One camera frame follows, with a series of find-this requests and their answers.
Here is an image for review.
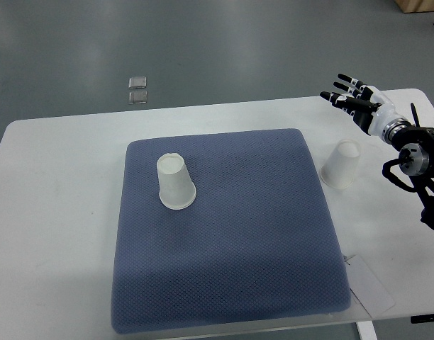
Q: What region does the blue grey fabric cushion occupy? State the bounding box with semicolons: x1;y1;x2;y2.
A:
111;128;351;334

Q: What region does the white table leg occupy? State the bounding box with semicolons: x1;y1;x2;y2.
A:
356;321;378;340

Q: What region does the white paper cup on cushion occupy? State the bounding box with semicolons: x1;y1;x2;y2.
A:
156;153;196;210

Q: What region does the black table control panel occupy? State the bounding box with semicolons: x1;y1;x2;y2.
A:
410;314;434;324

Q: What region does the wooden furniture corner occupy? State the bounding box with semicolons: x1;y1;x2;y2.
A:
394;0;434;13

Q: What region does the upper metal floor plate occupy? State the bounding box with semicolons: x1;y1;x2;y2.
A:
128;76;147;89

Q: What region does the white paper cup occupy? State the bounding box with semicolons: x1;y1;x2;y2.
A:
320;139;361;190
156;153;196;210

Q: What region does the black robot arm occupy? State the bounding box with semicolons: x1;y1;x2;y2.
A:
382;104;434;231

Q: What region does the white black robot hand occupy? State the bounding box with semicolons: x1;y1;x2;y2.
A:
320;74;410;144

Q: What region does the white paper tag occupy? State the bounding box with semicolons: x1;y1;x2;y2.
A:
345;255;395;317

